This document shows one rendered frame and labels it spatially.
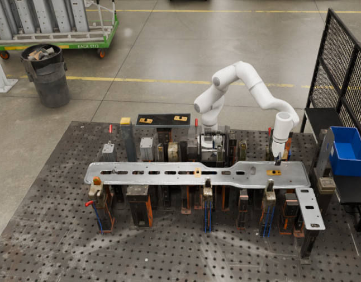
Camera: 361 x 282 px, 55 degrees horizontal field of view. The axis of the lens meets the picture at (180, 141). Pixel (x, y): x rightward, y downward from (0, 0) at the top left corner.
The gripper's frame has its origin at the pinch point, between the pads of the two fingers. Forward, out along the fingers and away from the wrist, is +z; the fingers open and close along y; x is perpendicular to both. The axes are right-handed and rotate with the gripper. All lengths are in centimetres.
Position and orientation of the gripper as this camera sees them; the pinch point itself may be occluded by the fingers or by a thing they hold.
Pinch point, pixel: (276, 158)
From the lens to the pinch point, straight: 211.5
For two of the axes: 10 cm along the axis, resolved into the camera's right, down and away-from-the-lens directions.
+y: -0.5, 6.5, -7.6
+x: 10.0, 0.0, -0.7
